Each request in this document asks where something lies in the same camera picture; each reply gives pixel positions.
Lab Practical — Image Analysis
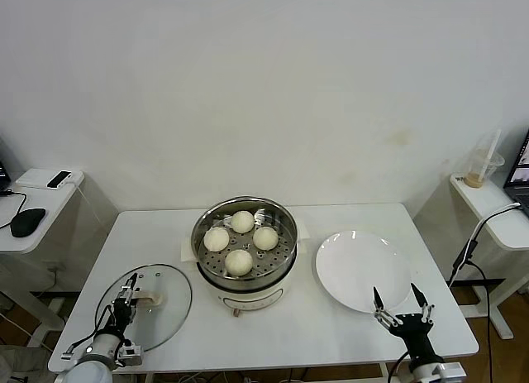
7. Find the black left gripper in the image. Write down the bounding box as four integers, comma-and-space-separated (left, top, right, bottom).
110, 272, 141, 333

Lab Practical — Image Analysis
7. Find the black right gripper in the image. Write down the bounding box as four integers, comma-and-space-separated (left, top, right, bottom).
373, 282, 437, 361

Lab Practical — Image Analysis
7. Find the glass lid with cream handle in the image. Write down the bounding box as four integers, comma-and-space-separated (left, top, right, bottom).
95, 262, 194, 354

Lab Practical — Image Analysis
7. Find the white steamed baozi bun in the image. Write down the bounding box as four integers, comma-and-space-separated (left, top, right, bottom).
251, 226, 279, 251
224, 248, 254, 276
230, 209, 256, 234
203, 227, 231, 252

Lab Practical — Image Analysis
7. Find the black computer mouse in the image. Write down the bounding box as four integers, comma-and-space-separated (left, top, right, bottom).
10, 208, 47, 237

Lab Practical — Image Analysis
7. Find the perforated steel steamer basket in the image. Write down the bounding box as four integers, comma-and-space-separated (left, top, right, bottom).
191, 196, 298, 291

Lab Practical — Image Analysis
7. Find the white round plate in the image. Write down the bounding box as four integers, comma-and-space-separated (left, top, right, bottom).
316, 230, 413, 314

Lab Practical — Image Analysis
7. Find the white side table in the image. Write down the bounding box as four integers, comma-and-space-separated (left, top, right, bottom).
0, 167, 87, 355
449, 171, 529, 341

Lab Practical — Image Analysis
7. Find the white electric cooker base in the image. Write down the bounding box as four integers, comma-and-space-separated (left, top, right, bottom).
197, 250, 297, 318

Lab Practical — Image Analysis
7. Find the small black white device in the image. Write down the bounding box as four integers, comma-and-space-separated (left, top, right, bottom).
15, 168, 75, 189
47, 170, 74, 189

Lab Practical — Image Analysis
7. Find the person grey clothing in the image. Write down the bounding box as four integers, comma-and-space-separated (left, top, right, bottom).
0, 344, 53, 376

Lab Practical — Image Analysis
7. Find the clear plastic drink cup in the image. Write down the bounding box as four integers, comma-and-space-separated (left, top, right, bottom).
465, 149, 507, 189

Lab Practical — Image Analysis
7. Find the laptop with dark text screen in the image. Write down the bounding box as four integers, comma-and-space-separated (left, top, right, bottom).
0, 151, 12, 192

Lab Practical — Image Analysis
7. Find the laptop with grey window screen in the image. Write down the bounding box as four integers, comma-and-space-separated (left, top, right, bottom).
503, 128, 529, 214

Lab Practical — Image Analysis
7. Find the white drinking straw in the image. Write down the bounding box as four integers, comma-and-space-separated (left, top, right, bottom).
486, 129, 503, 170

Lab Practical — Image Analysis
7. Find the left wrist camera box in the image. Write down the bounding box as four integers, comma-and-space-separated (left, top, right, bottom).
119, 344, 145, 366

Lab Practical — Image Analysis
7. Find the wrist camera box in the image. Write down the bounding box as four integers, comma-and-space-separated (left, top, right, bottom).
119, 344, 145, 366
429, 361, 467, 383

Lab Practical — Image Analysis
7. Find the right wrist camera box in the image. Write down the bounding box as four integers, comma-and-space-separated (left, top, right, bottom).
429, 361, 467, 383

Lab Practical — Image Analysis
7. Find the long black hanging cable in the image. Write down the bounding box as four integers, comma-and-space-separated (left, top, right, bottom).
466, 261, 497, 383

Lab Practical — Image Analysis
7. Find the thin black desk cable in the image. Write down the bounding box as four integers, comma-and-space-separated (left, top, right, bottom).
0, 189, 30, 231

